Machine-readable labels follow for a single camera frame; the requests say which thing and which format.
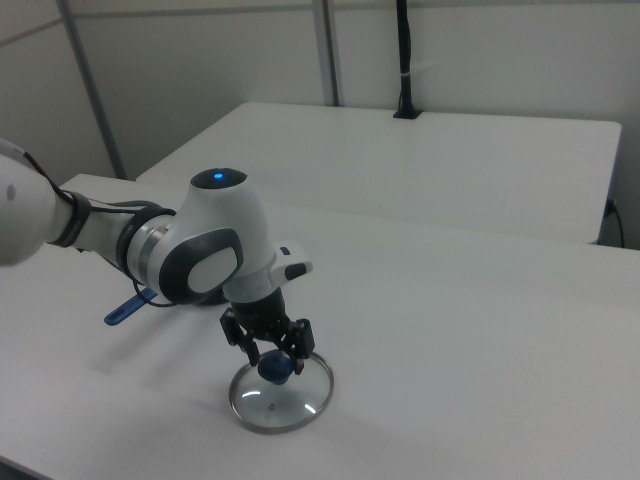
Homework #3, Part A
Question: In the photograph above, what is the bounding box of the black power cable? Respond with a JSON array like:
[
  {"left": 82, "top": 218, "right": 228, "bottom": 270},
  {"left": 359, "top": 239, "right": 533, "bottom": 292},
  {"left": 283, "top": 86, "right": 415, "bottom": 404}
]
[{"left": 603, "top": 199, "right": 627, "bottom": 249}]

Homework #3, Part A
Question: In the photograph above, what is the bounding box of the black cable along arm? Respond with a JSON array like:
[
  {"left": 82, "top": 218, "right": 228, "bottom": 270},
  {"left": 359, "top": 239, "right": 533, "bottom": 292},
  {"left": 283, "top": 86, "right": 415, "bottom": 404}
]
[{"left": 19, "top": 148, "right": 176, "bottom": 307}]

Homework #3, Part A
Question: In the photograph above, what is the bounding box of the grey partition frame post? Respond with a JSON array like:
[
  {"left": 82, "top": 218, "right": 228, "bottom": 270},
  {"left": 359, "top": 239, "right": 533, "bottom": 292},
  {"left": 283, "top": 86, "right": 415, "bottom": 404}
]
[
  {"left": 57, "top": 0, "right": 126, "bottom": 180},
  {"left": 314, "top": 0, "right": 346, "bottom": 107}
]

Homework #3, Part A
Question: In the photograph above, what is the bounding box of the glass lid with blue knob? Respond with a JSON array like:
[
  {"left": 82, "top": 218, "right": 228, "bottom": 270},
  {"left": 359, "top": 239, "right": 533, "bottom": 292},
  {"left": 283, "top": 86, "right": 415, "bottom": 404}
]
[{"left": 228, "top": 349, "right": 336, "bottom": 434}]

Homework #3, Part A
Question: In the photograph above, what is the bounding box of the dark blue saucepan blue handle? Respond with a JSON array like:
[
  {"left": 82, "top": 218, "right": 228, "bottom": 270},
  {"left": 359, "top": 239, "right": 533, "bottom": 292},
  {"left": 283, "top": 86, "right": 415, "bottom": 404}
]
[{"left": 103, "top": 291, "right": 229, "bottom": 327}]

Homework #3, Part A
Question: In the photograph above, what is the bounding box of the white side table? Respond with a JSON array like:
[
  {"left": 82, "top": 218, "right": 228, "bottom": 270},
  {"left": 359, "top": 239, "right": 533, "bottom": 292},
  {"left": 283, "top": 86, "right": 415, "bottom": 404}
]
[{"left": 134, "top": 102, "right": 623, "bottom": 246}]

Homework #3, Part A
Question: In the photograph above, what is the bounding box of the black pole with clamp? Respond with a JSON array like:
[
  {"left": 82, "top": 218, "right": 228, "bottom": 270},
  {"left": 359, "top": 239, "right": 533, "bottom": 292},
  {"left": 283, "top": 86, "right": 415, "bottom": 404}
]
[{"left": 392, "top": 0, "right": 422, "bottom": 121}]

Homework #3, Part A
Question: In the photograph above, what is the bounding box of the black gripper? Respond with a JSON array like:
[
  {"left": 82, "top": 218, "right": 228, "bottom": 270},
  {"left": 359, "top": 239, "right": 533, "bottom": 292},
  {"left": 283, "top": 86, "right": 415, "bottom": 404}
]
[{"left": 219, "top": 289, "right": 317, "bottom": 377}]

